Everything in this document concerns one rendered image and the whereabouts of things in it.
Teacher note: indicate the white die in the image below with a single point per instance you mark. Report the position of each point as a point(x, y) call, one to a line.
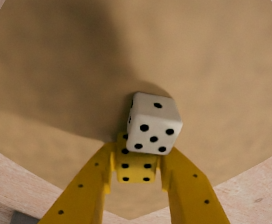
point(153, 125)

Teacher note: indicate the yellow die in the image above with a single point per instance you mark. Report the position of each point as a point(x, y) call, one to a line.
point(134, 167)

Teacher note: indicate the tan mat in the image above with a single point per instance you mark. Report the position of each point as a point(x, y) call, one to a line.
point(69, 70)

